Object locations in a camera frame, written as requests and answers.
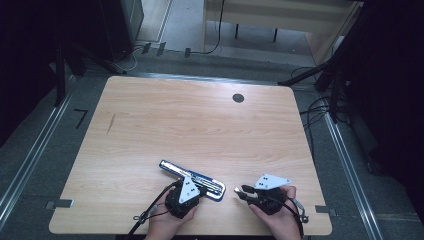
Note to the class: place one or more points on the silver staple strip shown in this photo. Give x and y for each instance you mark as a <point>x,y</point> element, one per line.
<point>236,190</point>

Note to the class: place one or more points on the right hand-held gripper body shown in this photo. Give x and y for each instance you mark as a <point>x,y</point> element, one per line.
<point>270,181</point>

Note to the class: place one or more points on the dark cabinet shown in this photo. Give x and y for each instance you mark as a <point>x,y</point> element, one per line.
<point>123,26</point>

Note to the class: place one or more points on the metal floor rail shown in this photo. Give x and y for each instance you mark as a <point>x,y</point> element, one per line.
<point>348,170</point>
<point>200,78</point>
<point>35,153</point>

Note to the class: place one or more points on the black tripod stand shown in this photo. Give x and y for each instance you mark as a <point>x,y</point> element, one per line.
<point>60,83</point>
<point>300,76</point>

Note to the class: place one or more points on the blue stapler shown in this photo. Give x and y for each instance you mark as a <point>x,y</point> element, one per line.
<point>173,167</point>

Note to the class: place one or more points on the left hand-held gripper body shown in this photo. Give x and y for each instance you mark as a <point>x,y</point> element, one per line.
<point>187,193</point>

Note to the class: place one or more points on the light wooden bench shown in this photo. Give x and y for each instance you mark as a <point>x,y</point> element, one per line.
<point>266,13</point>

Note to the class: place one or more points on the person's left hand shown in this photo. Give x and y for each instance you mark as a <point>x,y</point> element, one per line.
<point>163,226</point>

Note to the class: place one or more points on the person's right hand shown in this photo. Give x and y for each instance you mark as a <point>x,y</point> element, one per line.
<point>283,223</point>

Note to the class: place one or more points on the dark round table grommet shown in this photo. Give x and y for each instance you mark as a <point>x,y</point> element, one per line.
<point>238,98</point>

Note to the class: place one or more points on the dark curtain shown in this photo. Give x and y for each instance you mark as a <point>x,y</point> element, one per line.
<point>393,83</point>
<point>33,50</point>

